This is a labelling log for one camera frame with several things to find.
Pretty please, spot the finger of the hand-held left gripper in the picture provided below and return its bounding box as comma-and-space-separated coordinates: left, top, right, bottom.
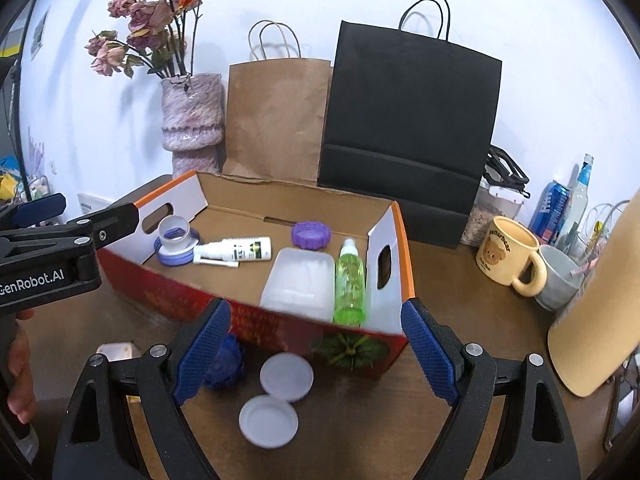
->
0, 202, 140, 261
0, 192, 67, 232

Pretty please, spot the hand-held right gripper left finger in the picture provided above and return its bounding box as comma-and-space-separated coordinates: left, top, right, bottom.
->
52, 299, 232, 480

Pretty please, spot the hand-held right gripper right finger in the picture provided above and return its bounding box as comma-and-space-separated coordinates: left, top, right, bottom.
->
401, 298, 583, 480

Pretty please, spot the dark blue ribbed cap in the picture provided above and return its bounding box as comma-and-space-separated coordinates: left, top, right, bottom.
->
202, 335, 246, 391

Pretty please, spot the white round lid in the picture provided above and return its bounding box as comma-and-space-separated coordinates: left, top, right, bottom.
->
260, 352, 314, 403
238, 394, 299, 448

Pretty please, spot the white spray bottle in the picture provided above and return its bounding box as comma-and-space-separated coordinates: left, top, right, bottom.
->
192, 236, 272, 268

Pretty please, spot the translucent plastic container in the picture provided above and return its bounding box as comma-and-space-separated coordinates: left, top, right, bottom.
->
259, 247, 336, 323

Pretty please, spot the red orange cardboard box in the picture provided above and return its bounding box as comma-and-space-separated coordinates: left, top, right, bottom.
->
97, 170, 416, 378

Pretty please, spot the purple screw cap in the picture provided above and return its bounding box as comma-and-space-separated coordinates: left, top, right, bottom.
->
291, 221, 332, 250

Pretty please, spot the person's left hand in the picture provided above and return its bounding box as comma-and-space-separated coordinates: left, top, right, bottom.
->
6, 308, 37, 425

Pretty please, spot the cluttered storage cart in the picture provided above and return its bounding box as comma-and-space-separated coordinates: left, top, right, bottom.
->
0, 155, 57, 206

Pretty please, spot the white flat board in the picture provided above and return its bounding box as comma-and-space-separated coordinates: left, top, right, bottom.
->
77, 192, 109, 216

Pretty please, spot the blue yellow packet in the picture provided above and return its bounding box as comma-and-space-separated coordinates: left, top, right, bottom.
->
0, 157, 31, 200

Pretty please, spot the purple rimmed jar lid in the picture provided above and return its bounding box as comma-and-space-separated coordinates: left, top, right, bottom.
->
154, 232, 202, 267

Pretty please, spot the green spray bottle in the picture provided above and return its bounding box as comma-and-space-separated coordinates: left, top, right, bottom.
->
332, 238, 368, 327

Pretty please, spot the yellow bear mug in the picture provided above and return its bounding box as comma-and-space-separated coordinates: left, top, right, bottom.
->
475, 216, 548, 297

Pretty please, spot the pink mottled ceramic vase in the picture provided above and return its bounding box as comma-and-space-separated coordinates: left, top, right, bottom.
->
161, 73, 226, 178

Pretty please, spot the clear jar black clip lid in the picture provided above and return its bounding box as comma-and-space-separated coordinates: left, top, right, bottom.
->
460, 145, 531, 248

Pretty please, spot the grey ceramic cup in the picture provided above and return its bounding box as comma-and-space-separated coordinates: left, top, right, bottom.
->
535, 245, 588, 312

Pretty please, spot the yellow thermos jug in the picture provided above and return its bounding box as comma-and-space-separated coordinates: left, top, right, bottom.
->
547, 200, 640, 398

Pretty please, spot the blue drink can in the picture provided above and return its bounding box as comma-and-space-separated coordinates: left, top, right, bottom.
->
527, 180, 571, 246

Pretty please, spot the brown paper bag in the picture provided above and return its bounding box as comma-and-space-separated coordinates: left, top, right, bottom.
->
222, 20, 333, 183

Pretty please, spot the bunch of dried roses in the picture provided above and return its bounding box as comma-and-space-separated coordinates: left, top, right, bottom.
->
85, 0, 203, 81

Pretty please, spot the clear glass bottle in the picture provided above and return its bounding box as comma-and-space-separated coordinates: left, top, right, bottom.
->
555, 154, 596, 251

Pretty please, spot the black paper bag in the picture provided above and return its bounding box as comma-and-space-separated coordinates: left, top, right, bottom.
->
317, 0, 503, 250

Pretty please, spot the small wall picture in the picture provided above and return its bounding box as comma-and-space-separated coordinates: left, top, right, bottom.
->
31, 7, 51, 58

